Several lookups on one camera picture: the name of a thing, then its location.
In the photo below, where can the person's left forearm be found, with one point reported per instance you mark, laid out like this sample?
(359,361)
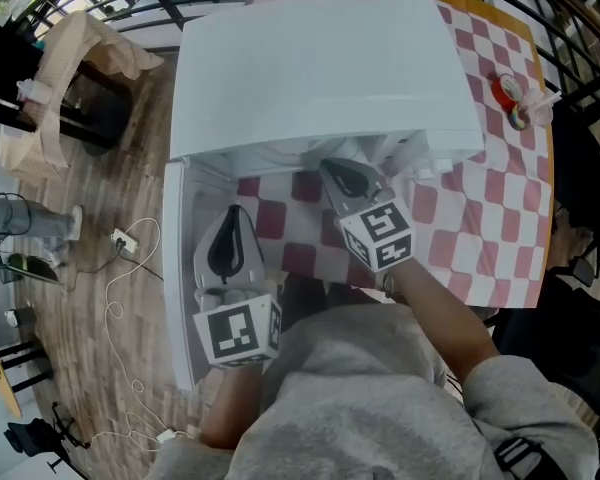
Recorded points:
(232,408)

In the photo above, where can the white charger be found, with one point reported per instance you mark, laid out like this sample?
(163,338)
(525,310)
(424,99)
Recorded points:
(166,436)

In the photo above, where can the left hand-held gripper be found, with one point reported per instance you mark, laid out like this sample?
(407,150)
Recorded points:
(230,333)

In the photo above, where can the black countertop oven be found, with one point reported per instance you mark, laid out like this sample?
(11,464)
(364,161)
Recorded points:
(5,83)

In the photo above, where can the red tape roll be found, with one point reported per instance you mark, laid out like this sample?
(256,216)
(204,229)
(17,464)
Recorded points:
(506,93)

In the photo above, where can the white microwave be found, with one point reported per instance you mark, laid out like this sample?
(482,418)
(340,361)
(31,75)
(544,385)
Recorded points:
(320,68)

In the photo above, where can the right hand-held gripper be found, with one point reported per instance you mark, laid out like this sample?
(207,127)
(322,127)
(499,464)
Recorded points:
(380,233)

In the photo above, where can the person's grey sweatshirt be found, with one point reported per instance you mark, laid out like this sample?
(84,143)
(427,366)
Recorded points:
(360,408)

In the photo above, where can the white power strip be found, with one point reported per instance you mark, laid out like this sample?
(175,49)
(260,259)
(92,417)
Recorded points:
(125,240)

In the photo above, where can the person's black trousers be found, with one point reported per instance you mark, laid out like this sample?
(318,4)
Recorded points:
(305,293)

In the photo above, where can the person's right forearm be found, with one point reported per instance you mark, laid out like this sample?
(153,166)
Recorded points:
(440,323)

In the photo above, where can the red white checkered tablecloth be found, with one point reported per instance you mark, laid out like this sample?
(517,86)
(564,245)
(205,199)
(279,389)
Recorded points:
(480,218)

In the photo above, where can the green black bag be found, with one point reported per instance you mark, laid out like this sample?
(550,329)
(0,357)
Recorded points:
(32,268)

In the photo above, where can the multicoloured tape roll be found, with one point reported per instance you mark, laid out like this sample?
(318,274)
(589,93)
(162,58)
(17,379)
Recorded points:
(520,118)

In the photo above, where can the clear plastic cup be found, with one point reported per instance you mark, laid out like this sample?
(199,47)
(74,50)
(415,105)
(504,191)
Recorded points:
(540,110)

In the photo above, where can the white squeeze bottle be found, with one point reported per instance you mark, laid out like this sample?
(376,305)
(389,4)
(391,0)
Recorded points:
(30,91)

